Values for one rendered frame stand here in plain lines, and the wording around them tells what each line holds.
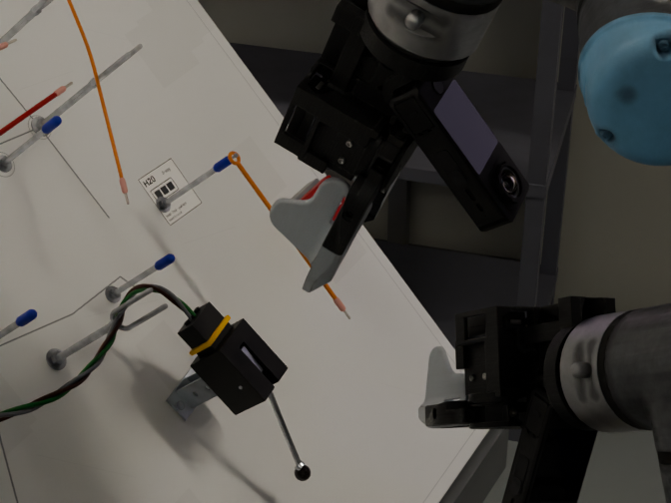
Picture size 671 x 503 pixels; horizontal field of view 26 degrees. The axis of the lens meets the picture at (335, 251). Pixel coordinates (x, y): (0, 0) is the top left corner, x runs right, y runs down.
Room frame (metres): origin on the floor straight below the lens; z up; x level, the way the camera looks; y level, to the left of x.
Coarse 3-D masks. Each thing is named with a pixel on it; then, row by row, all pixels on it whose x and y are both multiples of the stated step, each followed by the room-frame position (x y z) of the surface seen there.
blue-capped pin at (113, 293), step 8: (168, 256) 0.95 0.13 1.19; (160, 264) 0.95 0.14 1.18; (168, 264) 0.95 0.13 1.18; (144, 272) 0.96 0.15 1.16; (152, 272) 0.96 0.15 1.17; (136, 280) 0.97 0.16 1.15; (112, 288) 0.98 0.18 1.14; (120, 288) 0.97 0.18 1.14; (112, 296) 0.98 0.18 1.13; (120, 296) 0.98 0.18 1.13
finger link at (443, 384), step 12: (432, 360) 0.85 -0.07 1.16; (444, 360) 0.84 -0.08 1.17; (432, 372) 0.85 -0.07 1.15; (444, 372) 0.83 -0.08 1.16; (432, 384) 0.84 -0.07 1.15; (444, 384) 0.83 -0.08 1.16; (456, 384) 0.82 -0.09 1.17; (432, 396) 0.84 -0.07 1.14; (444, 396) 0.82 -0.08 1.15; (456, 396) 0.81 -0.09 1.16; (420, 408) 0.84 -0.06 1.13; (420, 420) 0.83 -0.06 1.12
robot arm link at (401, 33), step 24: (384, 0) 0.81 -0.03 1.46; (408, 0) 0.80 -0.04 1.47; (384, 24) 0.81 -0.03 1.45; (408, 24) 0.79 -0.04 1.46; (432, 24) 0.79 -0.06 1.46; (456, 24) 0.79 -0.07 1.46; (480, 24) 0.80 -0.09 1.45; (408, 48) 0.80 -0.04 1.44; (432, 48) 0.80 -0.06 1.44; (456, 48) 0.80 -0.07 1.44
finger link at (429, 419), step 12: (432, 408) 0.80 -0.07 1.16; (444, 408) 0.78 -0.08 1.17; (456, 408) 0.78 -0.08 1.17; (468, 408) 0.77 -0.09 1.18; (480, 408) 0.77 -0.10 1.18; (432, 420) 0.79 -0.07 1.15; (444, 420) 0.78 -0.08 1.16; (456, 420) 0.77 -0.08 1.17; (468, 420) 0.77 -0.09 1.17; (480, 420) 0.77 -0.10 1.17
